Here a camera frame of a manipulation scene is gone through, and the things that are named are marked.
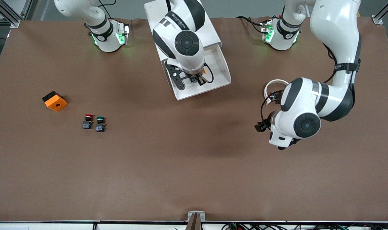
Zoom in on yellow push button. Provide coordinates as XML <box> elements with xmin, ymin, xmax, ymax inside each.
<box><xmin>200</xmin><ymin>65</ymin><xmax>210</xmax><ymax>84</ymax></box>

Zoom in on white curved plastic part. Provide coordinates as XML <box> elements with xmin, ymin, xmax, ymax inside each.
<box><xmin>264</xmin><ymin>79</ymin><xmax>289</xmax><ymax>106</ymax></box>

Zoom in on black arm base cable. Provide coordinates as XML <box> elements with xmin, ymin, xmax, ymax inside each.
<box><xmin>98</xmin><ymin>0</ymin><xmax>133</xmax><ymax>37</ymax></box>
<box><xmin>236</xmin><ymin>15</ymin><xmax>265</xmax><ymax>34</ymax></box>

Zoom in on brown wedge post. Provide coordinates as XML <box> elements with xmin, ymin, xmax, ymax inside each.
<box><xmin>185</xmin><ymin>213</ymin><xmax>202</xmax><ymax>230</ymax></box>

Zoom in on black left arm base cable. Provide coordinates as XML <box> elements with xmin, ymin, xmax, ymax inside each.
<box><xmin>236</xmin><ymin>15</ymin><xmax>265</xmax><ymax>34</ymax></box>

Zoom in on green push button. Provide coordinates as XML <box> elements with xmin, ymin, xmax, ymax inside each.
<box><xmin>95</xmin><ymin>116</ymin><xmax>106</xmax><ymax>133</ymax></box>

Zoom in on red push button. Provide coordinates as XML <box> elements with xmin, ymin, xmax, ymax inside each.
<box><xmin>82</xmin><ymin>113</ymin><xmax>94</xmax><ymax>130</ymax></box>

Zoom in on white table edge rail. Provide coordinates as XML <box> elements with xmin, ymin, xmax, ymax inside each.
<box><xmin>0</xmin><ymin>220</ymin><xmax>388</xmax><ymax>230</ymax></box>

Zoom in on brown part with metal clip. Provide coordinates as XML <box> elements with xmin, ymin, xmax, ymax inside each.
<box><xmin>269</xmin><ymin>91</ymin><xmax>284</xmax><ymax>104</ymax></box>

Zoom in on black cable bundle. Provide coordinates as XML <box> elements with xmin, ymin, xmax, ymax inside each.
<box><xmin>221</xmin><ymin>222</ymin><xmax>386</xmax><ymax>230</ymax></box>

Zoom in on brown table mat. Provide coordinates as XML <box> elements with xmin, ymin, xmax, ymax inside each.
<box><xmin>0</xmin><ymin>17</ymin><xmax>388</xmax><ymax>222</ymax></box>

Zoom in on aluminium frame profile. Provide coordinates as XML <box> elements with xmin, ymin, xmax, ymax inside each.
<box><xmin>372</xmin><ymin>0</ymin><xmax>388</xmax><ymax>25</ymax></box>
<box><xmin>0</xmin><ymin>0</ymin><xmax>34</xmax><ymax>29</ymax></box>

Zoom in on orange button box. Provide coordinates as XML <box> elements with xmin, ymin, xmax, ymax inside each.
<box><xmin>42</xmin><ymin>91</ymin><xmax>68</xmax><ymax>112</ymax></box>

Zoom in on grey metal bracket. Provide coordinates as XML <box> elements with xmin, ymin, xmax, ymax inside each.
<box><xmin>187</xmin><ymin>211</ymin><xmax>206</xmax><ymax>222</ymax></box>

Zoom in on black right arm base cable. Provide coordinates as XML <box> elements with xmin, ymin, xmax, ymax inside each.
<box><xmin>98</xmin><ymin>0</ymin><xmax>133</xmax><ymax>37</ymax></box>

